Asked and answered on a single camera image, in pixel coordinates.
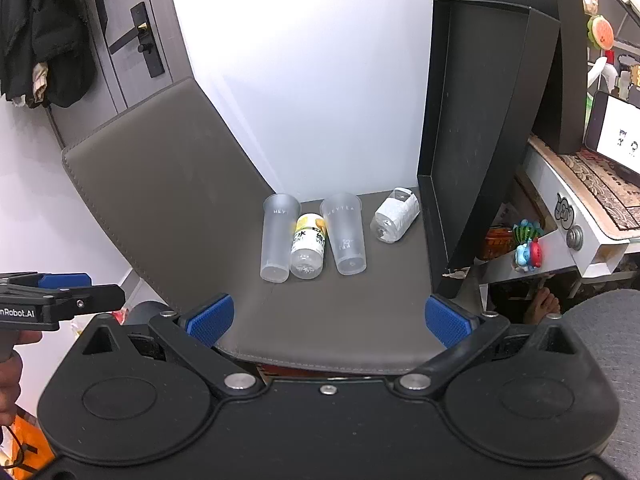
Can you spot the black hanging jacket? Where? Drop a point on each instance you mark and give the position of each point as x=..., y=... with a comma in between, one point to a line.
x=45, y=20

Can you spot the grey door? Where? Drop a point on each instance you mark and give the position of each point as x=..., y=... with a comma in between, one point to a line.
x=135, y=95

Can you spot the beige cloth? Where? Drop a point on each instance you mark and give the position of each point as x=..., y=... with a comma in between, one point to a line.
x=40, y=82

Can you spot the orange packet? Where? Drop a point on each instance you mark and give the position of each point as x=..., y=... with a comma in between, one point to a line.
x=497, y=244

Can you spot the metal drawer knob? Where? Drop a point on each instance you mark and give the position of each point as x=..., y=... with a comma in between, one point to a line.
x=575, y=237

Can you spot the white desk with drawer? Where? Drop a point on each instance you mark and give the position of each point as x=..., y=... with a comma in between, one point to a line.
x=545, y=185

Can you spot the orange bag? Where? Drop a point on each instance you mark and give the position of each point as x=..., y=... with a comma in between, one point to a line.
x=25, y=450

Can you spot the patterned desk mat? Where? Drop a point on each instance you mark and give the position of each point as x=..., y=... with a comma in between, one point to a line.
x=600, y=185

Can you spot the person's foot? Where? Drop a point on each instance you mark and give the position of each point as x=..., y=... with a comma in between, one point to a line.
x=542, y=307

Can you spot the translucent plastic cup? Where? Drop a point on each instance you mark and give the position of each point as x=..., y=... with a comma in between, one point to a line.
x=345, y=235
x=277, y=240

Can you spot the dark cylinder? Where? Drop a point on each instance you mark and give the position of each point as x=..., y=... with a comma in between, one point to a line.
x=145, y=316

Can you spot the person's left hand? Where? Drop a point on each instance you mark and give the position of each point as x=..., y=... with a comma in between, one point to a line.
x=9, y=390

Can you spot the white wrapped bottle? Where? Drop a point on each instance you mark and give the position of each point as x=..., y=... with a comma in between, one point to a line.
x=395, y=217

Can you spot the phone with lit screen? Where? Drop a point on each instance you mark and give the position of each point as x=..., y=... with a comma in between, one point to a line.
x=617, y=135

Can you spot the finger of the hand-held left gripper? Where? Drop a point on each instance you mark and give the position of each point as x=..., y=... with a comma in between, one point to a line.
x=95, y=300
x=65, y=279

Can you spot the blue and red toy figure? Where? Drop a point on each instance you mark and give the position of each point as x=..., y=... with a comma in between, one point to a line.
x=529, y=256

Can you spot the yellow label plastic bottle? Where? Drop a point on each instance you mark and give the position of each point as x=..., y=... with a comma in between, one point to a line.
x=307, y=252

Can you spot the green toy figure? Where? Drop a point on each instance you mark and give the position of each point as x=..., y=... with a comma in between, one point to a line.
x=527, y=232

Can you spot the grey leather mat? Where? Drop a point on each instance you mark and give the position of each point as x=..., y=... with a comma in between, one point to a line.
x=175, y=185

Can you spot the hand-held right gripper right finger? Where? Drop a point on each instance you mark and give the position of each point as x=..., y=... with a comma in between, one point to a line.
x=445, y=322

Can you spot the grey seat cushion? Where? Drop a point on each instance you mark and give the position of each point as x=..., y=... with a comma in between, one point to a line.
x=615, y=340

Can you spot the watermelon shaped decoration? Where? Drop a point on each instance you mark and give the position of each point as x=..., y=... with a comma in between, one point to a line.
x=601, y=32

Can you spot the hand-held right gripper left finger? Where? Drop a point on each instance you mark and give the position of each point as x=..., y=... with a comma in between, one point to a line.
x=212, y=319

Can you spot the black open box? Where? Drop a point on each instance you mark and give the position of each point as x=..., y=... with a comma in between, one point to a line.
x=475, y=110

